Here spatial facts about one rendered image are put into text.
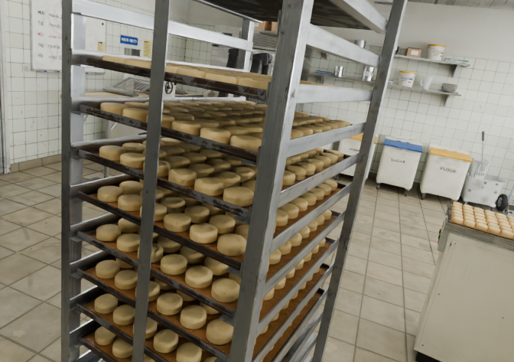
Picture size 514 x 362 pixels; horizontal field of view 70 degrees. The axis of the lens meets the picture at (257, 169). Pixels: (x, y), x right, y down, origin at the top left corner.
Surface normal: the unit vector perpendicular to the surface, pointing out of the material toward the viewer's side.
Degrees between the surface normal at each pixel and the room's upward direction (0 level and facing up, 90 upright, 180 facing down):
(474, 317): 90
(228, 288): 0
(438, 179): 92
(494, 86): 90
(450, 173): 92
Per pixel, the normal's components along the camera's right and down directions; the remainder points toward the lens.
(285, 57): -0.49, 0.17
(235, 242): 0.14, -0.95
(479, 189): -0.29, 0.30
